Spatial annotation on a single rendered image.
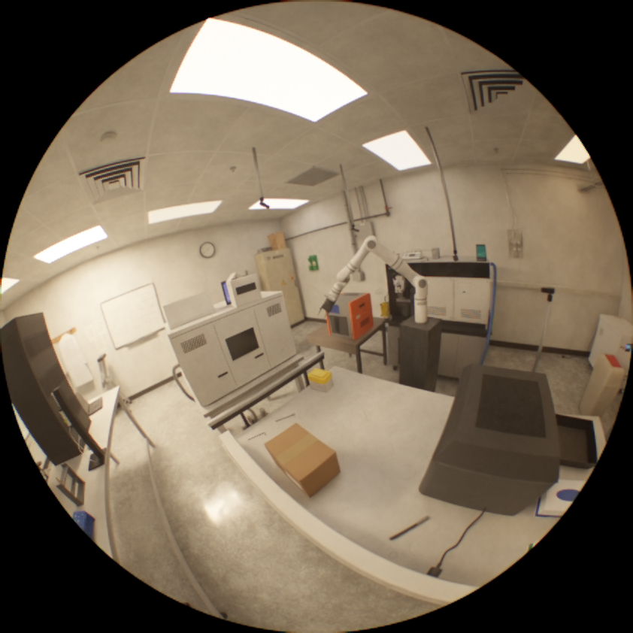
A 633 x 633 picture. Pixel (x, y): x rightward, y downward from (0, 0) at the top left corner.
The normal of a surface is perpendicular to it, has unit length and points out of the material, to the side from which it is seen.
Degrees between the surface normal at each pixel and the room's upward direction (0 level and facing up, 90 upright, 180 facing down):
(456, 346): 90
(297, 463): 0
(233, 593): 0
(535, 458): 51
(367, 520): 0
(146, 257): 90
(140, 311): 90
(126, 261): 90
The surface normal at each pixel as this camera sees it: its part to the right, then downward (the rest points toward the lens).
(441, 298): -0.68, 0.34
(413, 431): -0.18, -0.94
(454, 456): -0.64, -0.33
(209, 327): 0.71, 0.08
